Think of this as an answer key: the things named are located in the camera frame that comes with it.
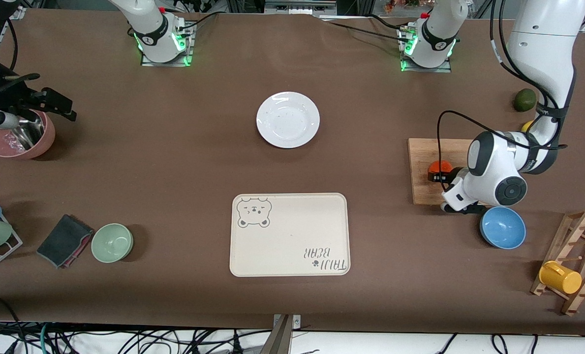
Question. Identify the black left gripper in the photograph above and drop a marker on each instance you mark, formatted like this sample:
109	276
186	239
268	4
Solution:
448	180

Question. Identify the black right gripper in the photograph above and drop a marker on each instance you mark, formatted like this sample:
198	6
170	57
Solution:
17	97

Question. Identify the orange fruit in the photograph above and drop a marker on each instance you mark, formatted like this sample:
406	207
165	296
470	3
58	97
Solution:
441	165

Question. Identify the white round plate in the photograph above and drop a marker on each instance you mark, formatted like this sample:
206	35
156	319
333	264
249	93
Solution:
288	119

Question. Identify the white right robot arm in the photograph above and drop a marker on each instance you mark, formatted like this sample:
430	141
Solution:
154	34

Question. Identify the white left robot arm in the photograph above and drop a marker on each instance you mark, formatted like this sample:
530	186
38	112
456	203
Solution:
543	49

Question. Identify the wooden cutting board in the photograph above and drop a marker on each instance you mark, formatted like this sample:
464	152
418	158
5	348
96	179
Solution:
422	162

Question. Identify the pink bowl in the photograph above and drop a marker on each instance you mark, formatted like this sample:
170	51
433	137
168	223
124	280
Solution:
44	140

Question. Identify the steel ladle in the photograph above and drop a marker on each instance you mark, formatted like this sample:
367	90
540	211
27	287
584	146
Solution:
31	135

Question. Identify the clear crumpled plastic wrap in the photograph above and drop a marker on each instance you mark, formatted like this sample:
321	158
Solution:
11	143

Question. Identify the blue bowl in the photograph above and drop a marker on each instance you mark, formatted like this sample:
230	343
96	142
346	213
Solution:
503	227

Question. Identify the yellow lemon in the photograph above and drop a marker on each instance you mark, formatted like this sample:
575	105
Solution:
527	127

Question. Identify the green avocado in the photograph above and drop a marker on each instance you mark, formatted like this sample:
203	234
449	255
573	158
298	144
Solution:
524	100

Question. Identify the dark grey folded cloth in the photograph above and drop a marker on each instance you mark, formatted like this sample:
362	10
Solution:
63	240

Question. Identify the pale green bowl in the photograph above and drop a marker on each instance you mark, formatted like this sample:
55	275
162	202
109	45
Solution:
111	242

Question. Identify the wooden peg cup rack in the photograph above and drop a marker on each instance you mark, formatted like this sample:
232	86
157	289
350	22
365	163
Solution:
580	236

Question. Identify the yellow mug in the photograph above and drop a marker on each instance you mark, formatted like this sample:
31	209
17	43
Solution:
560	278

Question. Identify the cream bear print tray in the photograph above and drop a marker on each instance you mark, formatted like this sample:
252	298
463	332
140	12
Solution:
292	236

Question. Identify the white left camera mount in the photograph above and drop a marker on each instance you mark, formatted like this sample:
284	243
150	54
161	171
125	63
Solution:
455	197

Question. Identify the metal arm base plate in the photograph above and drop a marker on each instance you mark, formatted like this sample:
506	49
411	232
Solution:
445	66
186	54

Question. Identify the grey metal clamp bracket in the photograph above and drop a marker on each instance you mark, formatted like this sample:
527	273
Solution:
280	337

